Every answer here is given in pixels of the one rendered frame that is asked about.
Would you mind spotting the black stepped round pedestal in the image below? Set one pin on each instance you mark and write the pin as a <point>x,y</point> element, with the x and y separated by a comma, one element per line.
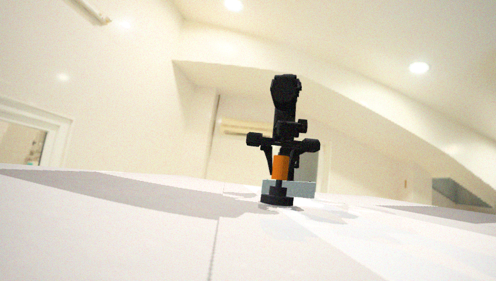
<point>277,195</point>

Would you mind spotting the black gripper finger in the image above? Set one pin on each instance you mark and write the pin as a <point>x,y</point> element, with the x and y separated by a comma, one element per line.
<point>293,157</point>
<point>268,150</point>

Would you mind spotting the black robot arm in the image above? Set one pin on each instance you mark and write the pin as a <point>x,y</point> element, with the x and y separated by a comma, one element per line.
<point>284,92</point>

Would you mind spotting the orange knob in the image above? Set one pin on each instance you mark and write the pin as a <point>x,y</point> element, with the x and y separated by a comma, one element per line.
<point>280,167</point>

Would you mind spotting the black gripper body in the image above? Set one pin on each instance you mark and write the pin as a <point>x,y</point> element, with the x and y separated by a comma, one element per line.
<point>257,139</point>

